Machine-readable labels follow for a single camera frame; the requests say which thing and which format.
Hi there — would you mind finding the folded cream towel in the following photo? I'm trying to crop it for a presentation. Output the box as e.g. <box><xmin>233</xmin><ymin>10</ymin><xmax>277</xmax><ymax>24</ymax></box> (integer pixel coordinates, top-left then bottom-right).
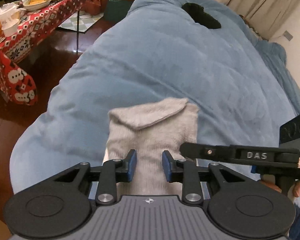
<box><xmin>102</xmin><ymin>148</ymin><xmax>109</xmax><ymax>164</ymax></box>

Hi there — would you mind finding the white paper cup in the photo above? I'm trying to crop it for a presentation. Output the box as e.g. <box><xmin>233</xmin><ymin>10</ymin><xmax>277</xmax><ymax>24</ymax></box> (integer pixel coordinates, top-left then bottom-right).
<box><xmin>1</xmin><ymin>19</ymin><xmax>19</xmax><ymax>37</ymax></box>

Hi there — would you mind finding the person right hand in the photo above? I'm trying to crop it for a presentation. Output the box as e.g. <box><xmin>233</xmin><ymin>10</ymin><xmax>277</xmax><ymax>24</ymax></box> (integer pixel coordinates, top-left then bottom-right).
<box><xmin>258</xmin><ymin>174</ymin><xmax>300</xmax><ymax>198</ymax></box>

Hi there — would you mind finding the checkered floor mat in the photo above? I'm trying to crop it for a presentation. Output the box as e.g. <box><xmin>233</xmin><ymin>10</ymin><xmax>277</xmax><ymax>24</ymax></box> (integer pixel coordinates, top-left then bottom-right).
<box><xmin>59</xmin><ymin>11</ymin><xmax>103</xmax><ymax>33</ymax></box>

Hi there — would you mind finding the black garment on bed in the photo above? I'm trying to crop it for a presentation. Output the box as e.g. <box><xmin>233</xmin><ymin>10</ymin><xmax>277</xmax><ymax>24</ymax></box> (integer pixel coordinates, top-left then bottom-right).
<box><xmin>181</xmin><ymin>3</ymin><xmax>222</xmax><ymax>29</ymax></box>

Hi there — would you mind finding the blue fleece duvet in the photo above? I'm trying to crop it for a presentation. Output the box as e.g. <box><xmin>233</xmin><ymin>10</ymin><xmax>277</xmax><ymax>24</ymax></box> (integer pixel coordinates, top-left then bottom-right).
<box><xmin>10</xmin><ymin>0</ymin><xmax>300</xmax><ymax>192</ymax></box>

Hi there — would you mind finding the red patterned tablecloth table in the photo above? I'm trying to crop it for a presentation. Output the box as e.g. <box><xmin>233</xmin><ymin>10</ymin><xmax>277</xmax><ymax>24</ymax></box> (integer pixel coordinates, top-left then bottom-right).
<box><xmin>0</xmin><ymin>0</ymin><xmax>92</xmax><ymax>105</ymax></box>

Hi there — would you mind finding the yellow food bowl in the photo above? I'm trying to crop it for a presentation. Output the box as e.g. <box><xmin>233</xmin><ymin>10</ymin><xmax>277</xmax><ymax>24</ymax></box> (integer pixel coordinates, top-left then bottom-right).
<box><xmin>23</xmin><ymin>0</ymin><xmax>52</xmax><ymax>11</ymax></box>

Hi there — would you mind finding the wall power socket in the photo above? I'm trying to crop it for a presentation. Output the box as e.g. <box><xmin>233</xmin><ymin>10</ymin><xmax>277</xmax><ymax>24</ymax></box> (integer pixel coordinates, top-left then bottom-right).
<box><xmin>283</xmin><ymin>31</ymin><xmax>293</xmax><ymax>41</ymax></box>

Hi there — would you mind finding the grey polo shirt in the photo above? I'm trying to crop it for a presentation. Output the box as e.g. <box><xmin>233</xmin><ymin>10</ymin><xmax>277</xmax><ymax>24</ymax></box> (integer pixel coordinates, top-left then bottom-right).
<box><xmin>106</xmin><ymin>98</ymin><xmax>199</xmax><ymax>196</ymax></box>

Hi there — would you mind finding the green storage basket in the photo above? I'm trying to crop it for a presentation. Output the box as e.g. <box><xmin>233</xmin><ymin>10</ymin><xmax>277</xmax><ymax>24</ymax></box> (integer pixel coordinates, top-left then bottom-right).
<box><xmin>103</xmin><ymin>0</ymin><xmax>133</xmax><ymax>23</ymax></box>

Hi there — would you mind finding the beige drape curtain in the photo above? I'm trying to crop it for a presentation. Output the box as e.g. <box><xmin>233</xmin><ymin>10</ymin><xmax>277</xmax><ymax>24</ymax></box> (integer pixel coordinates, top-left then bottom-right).
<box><xmin>228</xmin><ymin>0</ymin><xmax>300</xmax><ymax>39</ymax></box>

